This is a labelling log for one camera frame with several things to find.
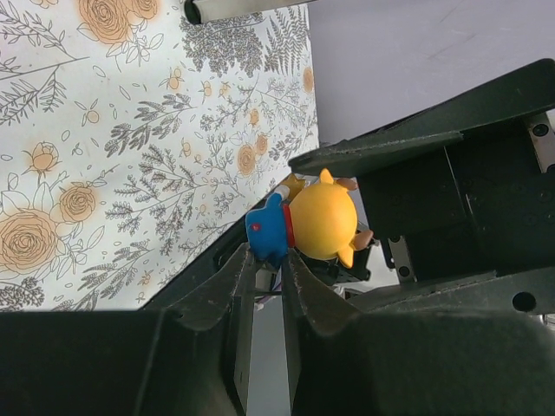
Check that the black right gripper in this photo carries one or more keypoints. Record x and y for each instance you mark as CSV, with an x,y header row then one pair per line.
x,y
459,189

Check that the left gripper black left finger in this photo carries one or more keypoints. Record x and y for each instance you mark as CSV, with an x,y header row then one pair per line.
x,y
192,358

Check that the yellow round duck toy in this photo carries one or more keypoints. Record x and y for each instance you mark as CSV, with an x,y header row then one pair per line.
x,y
319,220

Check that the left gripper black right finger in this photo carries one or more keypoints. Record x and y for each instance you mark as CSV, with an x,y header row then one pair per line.
x,y
344,361

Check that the metal dish rack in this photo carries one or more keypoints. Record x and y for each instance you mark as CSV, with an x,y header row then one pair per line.
x,y
205,11

